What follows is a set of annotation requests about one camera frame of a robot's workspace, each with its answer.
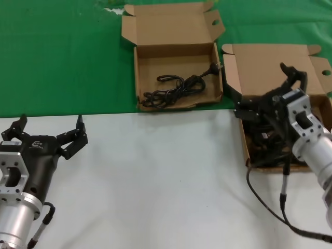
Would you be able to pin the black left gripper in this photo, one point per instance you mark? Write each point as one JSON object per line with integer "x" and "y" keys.
{"x": 39, "y": 160}

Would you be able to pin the open cardboard box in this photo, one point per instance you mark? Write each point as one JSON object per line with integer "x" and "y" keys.
{"x": 259, "y": 72}
{"x": 176, "y": 62}

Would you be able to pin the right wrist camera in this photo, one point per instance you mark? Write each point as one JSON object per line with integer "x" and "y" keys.
{"x": 293, "y": 96}

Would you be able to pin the green table cloth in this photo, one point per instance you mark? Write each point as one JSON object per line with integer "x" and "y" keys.
{"x": 64, "y": 64}

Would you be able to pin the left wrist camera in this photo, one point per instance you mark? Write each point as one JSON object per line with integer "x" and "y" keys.
{"x": 10, "y": 145}

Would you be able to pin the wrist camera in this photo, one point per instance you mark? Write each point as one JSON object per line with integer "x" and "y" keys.
{"x": 10, "y": 145}
{"x": 293, "y": 96}

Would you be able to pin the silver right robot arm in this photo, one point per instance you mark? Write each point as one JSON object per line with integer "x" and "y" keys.
{"x": 313, "y": 147}

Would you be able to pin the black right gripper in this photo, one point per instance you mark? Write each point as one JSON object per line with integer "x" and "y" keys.
{"x": 277, "y": 114}

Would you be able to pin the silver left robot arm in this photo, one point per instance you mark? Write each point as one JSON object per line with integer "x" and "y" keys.
{"x": 15, "y": 215}

